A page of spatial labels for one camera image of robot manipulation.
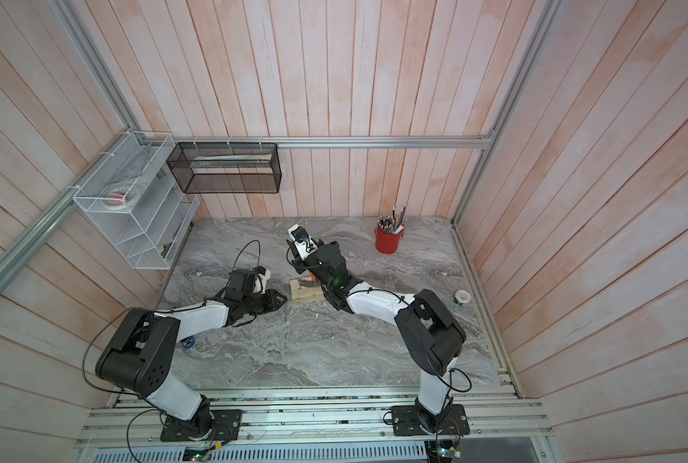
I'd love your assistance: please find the green white tape roll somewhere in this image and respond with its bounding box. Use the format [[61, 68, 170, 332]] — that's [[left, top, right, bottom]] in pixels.
[[453, 289, 472, 307]]

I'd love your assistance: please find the aluminium frame rail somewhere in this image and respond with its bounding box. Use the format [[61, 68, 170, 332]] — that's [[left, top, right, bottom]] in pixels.
[[0, 1, 548, 257]]

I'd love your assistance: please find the claw hammer orange black handle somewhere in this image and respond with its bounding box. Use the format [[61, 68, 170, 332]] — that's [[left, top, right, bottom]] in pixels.
[[298, 275, 320, 287]]

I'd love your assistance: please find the roll of tape on shelf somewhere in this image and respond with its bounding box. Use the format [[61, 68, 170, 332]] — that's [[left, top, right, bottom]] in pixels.
[[98, 184, 142, 211]]

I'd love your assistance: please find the pale wooden block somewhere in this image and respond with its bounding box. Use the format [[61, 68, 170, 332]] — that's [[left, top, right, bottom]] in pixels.
[[289, 279, 325, 304]]

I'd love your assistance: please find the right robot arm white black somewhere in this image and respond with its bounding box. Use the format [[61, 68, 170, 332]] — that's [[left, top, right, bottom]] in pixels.
[[286, 237, 467, 421]]

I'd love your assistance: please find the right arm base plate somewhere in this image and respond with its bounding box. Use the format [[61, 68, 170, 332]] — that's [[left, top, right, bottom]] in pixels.
[[390, 403, 470, 437]]

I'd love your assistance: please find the red metal pencil bucket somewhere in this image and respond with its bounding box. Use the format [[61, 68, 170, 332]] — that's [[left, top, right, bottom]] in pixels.
[[375, 226, 405, 255]]

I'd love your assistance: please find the bundle of pencils and pens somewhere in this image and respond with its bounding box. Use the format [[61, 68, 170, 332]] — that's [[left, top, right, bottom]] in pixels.
[[377, 206, 406, 235]]

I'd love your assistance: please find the black mesh wall basket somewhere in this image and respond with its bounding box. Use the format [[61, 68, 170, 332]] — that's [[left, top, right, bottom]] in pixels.
[[167, 142, 282, 194]]

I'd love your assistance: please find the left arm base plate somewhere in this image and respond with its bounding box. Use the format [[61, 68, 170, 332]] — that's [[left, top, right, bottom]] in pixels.
[[160, 405, 243, 443]]

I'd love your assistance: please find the aluminium mounting rail bed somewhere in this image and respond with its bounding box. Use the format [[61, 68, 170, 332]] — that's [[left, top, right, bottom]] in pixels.
[[74, 386, 559, 463]]

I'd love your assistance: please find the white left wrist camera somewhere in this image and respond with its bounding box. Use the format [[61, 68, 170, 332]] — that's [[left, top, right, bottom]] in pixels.
[[253, 265, 271, 293]]

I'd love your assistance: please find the white wire wall shelf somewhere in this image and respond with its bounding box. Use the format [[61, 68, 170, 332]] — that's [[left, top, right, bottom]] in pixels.
[[73, 131, 199, 270]]

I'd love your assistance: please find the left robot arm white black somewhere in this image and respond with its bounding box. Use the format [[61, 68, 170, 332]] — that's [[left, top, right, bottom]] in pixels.
[[95, 266, 287, 422]]

